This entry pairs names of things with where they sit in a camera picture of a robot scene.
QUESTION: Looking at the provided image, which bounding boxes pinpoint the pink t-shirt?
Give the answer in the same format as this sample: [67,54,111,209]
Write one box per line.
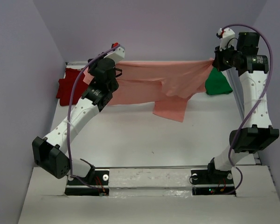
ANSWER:
[83,58,215,123]

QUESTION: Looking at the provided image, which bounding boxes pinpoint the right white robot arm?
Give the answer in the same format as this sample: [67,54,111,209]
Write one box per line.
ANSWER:
[205,28,280,183]

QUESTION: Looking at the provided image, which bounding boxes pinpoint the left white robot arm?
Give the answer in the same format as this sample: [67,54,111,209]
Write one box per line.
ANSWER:
[32,57,119,187]

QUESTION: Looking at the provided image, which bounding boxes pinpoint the green t-shirt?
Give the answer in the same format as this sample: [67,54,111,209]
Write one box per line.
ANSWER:
[205,68,233,96]

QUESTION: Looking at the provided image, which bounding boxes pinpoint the red folded t-shirt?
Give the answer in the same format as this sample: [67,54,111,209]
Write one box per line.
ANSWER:
[56,68,88,106]

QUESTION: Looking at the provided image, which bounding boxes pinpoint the white cardboard front cover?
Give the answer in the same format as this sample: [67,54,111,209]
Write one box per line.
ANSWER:
[19,166,280,224]

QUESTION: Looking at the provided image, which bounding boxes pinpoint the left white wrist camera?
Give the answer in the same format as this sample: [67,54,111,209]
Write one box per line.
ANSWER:
[105,42,125,64]

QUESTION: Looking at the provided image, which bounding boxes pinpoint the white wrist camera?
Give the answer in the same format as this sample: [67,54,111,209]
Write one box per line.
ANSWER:
[105,42,125,64]
[217,27,235,51]

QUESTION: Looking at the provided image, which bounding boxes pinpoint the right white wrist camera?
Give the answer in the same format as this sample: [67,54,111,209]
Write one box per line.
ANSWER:
[217,27,235,51]

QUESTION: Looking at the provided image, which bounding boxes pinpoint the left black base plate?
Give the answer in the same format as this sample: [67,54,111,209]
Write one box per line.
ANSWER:
[64,169,110,196]

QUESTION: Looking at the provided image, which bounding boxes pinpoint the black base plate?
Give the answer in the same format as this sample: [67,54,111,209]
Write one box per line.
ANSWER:
[64,169,110,196]
[189,169,235,196]

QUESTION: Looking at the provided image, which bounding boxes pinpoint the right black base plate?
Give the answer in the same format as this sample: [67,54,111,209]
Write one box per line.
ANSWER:
[189,169,235,196]

